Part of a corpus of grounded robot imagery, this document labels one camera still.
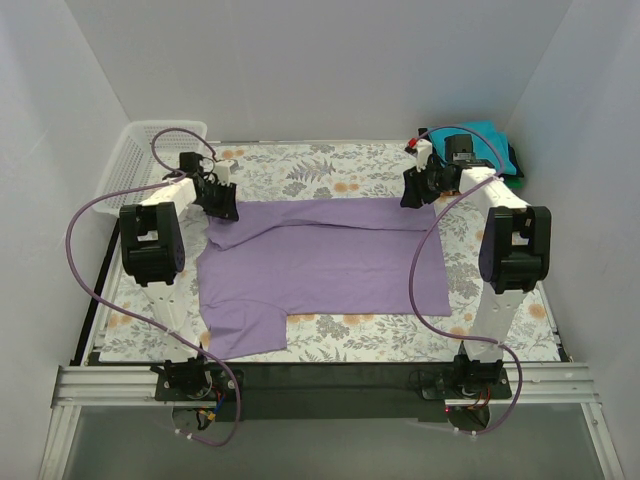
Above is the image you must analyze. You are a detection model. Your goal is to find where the purple t shirt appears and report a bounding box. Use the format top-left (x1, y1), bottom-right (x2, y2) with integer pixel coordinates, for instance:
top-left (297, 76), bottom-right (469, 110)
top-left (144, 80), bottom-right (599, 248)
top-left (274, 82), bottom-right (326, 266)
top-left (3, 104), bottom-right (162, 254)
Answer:
top-left (197, 198), bottom-right (451, 359)

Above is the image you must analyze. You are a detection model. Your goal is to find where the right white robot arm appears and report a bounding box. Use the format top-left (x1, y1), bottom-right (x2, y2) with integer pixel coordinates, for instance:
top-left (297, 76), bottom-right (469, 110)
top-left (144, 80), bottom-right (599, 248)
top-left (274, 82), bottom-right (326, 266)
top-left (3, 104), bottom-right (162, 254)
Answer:
top-left (400, 128), bottom-right (552, 399)

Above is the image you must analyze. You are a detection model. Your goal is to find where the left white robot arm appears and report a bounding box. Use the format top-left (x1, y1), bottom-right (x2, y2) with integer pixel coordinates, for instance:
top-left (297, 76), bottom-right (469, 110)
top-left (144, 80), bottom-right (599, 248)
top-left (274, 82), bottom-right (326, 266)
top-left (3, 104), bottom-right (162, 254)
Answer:
top-left (119, 152), bottom-right (239, 400)

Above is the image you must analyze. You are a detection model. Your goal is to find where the black folded t shirt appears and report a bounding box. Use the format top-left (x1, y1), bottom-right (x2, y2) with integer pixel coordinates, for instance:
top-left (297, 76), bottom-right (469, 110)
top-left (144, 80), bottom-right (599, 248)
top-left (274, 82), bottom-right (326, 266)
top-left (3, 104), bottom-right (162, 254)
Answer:
top-left (418, 121), bottom-right (524, 179)

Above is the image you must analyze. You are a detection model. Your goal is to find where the teal folded t shirt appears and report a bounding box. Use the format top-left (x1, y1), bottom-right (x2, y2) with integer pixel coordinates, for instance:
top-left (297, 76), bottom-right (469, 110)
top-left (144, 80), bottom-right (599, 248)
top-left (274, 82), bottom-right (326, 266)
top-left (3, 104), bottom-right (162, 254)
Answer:
top-left (425, 121), bottom-right (524, 178)

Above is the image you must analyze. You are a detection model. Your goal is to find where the white plastic basket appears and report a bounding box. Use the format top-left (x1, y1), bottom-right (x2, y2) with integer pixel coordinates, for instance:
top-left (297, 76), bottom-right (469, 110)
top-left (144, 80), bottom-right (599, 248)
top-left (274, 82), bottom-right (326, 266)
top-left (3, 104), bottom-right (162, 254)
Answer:
top-left (95, 120), bottom-right (211, 197)

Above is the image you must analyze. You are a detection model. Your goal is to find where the green folded t shirt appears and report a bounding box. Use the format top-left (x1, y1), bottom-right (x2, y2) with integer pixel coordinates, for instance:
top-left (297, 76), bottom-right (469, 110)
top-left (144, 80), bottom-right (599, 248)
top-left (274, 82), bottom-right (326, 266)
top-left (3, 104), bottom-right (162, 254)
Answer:
top-left (504, 177), bottom-right (524, 190)

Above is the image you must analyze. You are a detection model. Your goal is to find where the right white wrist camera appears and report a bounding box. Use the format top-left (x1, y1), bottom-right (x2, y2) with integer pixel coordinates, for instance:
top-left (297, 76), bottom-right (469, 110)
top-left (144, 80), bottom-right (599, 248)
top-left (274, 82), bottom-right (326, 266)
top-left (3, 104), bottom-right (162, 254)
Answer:
top-left (405, 138), bottom-right (433, 172)

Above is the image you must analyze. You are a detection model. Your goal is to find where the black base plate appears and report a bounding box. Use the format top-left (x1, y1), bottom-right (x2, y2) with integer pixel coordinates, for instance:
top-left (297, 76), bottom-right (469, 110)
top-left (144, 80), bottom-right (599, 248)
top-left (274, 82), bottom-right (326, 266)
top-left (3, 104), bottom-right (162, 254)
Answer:
top-left (150, 359), bottom-right (516, 422)

